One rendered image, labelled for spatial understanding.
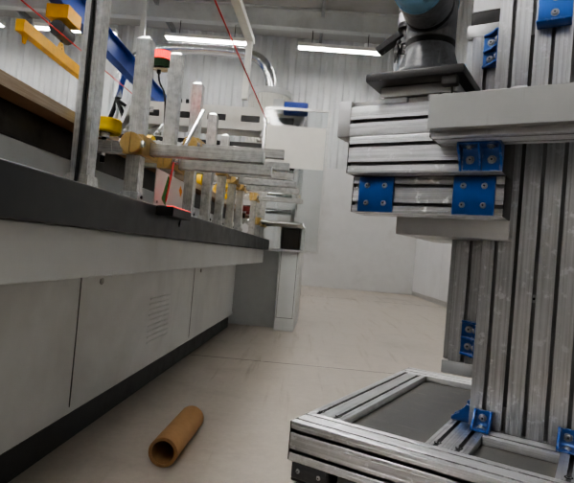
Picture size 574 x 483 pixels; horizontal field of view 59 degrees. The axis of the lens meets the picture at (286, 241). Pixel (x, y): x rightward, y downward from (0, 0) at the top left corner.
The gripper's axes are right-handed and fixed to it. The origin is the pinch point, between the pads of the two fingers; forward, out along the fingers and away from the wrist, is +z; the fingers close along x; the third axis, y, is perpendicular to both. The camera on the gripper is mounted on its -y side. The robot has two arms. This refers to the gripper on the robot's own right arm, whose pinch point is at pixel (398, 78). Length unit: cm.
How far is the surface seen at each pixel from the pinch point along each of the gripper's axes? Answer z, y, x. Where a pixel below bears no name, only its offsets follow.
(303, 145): -15, -133, 156
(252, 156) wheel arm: 48, -3, -85
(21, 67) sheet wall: -265, -974, 404
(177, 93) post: 27, -37, -79
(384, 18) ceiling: -363, -286, 657
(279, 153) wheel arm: 37, -25, -40
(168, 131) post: 39, -38, -80
